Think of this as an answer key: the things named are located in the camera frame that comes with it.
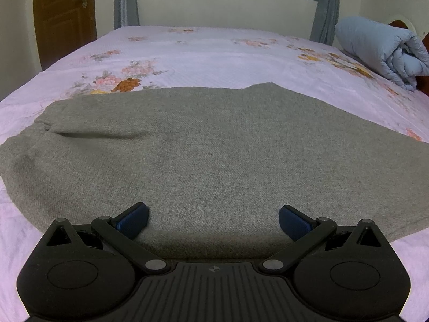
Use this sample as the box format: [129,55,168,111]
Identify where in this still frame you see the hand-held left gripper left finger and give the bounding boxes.
[36,202,168,274]

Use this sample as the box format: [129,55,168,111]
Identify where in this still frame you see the grey curtain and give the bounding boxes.
[310,0,342,44]
[114,0,139,29]

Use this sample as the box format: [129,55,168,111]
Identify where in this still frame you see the rolled light blue quilt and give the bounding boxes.
[335,16,429,91]

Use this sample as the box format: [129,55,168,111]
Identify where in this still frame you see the brown wooden door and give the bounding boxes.
[34,0,98,71]

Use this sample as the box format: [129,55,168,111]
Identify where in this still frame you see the grey pants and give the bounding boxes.
[0,82,429,259]

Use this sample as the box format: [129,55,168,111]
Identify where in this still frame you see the bed with floral pink sheet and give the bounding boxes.
[0,25,429,322]

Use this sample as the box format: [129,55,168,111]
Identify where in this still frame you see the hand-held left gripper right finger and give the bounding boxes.
[259,204,393,273]

